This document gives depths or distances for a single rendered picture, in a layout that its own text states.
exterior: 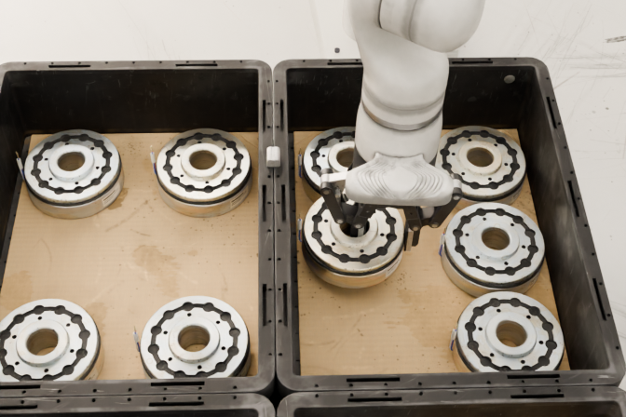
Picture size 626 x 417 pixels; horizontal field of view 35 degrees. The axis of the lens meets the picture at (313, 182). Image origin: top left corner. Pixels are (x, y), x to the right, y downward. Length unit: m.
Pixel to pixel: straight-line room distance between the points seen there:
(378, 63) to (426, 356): 0.32
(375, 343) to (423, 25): 0.37
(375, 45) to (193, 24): 0.72
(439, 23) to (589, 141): 0.66
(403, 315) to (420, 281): 0.04
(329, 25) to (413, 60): 0.62
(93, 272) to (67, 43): 0.51
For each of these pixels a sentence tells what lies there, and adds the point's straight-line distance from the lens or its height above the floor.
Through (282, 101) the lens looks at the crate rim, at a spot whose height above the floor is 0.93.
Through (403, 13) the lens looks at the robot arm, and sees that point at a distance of 0.74.
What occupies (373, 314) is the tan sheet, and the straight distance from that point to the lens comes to 1.00.
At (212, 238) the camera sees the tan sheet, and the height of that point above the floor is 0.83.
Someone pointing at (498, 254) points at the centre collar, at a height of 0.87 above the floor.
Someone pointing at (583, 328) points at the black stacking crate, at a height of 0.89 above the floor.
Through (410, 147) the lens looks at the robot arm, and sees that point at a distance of 0.84.
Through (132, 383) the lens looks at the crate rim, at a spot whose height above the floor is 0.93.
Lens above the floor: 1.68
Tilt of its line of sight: 51 degrees down
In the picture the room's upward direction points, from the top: 2 degrees clockwise
